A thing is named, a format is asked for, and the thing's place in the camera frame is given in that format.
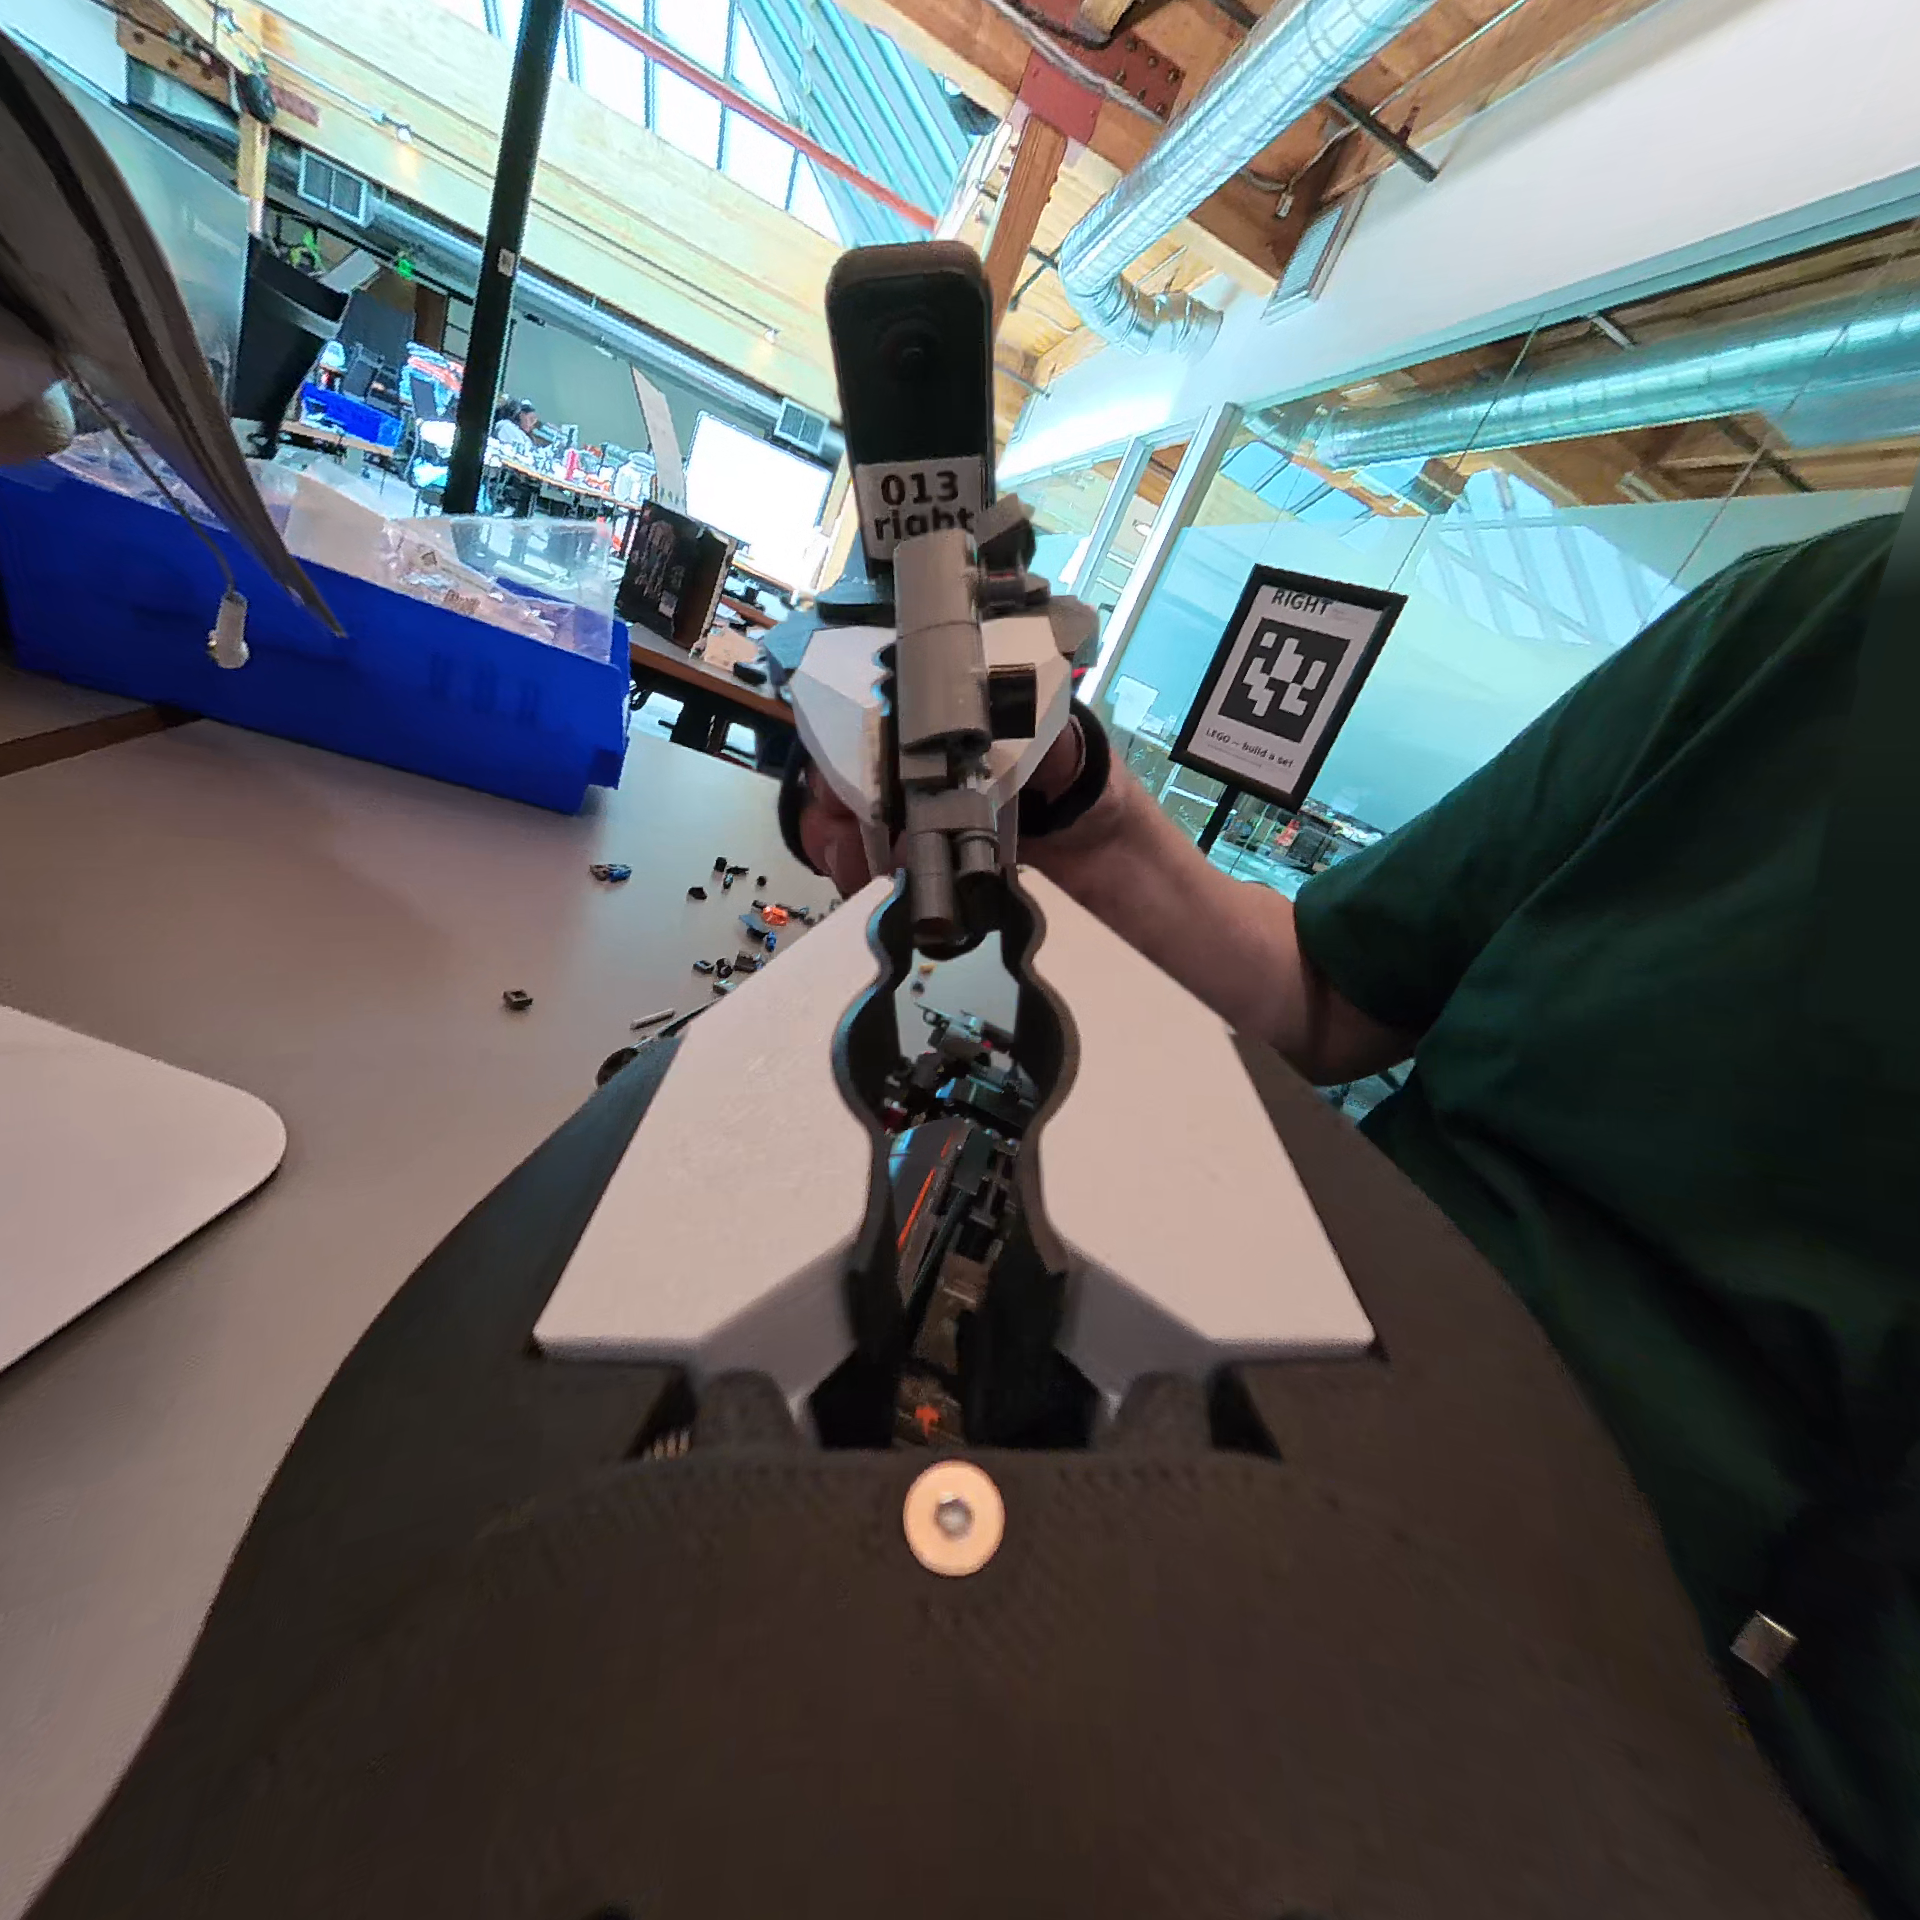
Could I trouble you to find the black framed sign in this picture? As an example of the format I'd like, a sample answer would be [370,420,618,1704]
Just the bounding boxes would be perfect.
[1168,565,1411,857]

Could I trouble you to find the blue plastic bin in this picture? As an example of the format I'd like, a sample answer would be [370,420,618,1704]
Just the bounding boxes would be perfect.
[0,456,635,817]

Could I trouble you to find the large grey lego vehicle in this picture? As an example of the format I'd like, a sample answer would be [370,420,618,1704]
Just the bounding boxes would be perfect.
[880,1006,1050,1450]

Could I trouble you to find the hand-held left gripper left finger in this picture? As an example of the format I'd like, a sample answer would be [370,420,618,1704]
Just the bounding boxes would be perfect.
[529,873,912,1420]

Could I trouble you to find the person's right forearm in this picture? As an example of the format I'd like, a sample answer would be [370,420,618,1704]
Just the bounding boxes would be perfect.
[1185,857,1419,1085]

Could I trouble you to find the person's right hand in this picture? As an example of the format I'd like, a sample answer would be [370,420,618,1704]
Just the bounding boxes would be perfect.
[800,736,1220,980]

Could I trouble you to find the black pole with ribbed disc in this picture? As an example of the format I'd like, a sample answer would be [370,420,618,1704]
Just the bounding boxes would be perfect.
[442,0,565,515]

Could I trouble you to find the dark printed box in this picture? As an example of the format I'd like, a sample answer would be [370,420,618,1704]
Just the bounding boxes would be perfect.
[618,504,739,651]

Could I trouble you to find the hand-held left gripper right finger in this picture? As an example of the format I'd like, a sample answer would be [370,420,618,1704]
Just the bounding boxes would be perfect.
[1000,864,1380,1420]

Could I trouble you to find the white board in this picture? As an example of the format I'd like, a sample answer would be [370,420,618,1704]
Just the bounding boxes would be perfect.
[681,411,834,596]

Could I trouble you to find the silver ventilation duct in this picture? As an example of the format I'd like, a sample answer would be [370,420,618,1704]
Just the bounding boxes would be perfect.
[1057,0,1442,359]
[1243,302,1920,469]

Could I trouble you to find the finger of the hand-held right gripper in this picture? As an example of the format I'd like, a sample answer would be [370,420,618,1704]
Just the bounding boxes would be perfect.
[787,626,903,832]
[983,621,1077,801]

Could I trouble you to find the scattered small lego pieces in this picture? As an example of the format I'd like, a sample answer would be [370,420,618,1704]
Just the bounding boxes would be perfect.
[503,857,841,1053]

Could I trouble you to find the white book stand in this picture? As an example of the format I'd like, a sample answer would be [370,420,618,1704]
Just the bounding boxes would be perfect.
[0,381,286,1376]

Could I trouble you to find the person's green shirt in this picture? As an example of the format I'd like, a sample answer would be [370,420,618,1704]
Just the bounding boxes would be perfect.
[1297,510,1920,1920]

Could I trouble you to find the small grey lego subassembly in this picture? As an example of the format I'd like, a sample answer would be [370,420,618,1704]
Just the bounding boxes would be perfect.
[893,506,1041,965]

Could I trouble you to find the black mesh office chair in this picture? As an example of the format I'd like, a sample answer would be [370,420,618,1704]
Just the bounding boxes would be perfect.
[233,240,348,462]

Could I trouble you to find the pile of clear plastic bags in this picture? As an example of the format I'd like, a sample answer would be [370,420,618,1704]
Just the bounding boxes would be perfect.
[247,456,625,635]

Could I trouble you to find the lego instruction booklet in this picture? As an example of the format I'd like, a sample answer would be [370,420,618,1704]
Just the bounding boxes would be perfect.
[0,30,348,639]

